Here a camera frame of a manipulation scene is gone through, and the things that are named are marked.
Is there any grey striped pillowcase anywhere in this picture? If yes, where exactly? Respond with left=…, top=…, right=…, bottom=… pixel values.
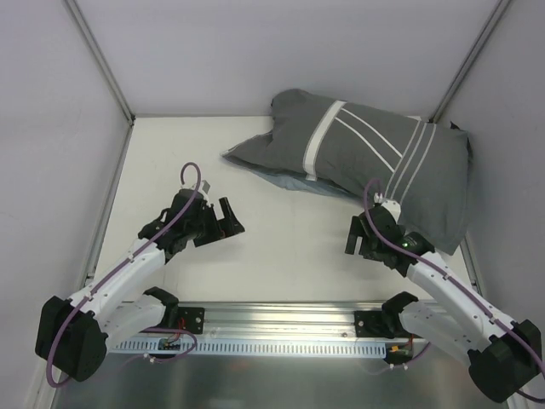
left=222, top=89, right=470, bottom=254

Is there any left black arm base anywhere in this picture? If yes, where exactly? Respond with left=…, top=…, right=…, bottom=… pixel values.
left=144, top=286, right=205, bottom=335

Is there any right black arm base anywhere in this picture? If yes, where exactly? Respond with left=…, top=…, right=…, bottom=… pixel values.
left=353, top=291, right=419, bottom=339

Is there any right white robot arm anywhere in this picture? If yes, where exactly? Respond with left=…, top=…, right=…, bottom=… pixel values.
left=345, top=204, right=544, bottom=403

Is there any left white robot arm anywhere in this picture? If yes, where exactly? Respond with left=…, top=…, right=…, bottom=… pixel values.
left=35, top=188, right=245, bottom=388

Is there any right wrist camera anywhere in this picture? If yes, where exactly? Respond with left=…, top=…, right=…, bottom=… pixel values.
left=374, top=193, right=401, bottom=222

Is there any aluminium mounting rail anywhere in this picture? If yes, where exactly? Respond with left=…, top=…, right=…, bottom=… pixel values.
left=180, top=301, right=382, bottom=341

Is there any white slotted cable duct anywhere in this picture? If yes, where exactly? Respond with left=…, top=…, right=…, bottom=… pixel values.
left=112, top=336, right=387, bottom=360

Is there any left aluminium frame post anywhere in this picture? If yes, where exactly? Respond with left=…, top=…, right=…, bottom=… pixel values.
left=62, top=0, right=135, bottom=126

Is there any aluminium frame post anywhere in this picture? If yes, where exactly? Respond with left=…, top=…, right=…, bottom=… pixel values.
left=428, top=0, right=513, bottom=124
left=62, top=0, right=135, bottom=126

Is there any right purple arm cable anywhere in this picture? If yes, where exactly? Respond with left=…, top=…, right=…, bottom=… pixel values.
left=362, top=177, right=545, bottom=401

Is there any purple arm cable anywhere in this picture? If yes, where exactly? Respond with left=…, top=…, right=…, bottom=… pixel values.
left=45, top=162, right=202, bottom=388
left=362, top=177, right=545, bottom=401

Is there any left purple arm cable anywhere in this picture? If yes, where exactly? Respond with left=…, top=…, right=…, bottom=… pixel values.
left=45, top=162, right=202, bottom=388

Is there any right aluminium frame post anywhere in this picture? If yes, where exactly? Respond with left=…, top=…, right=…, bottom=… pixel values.
left=428, top=0, right=513, bottom=124

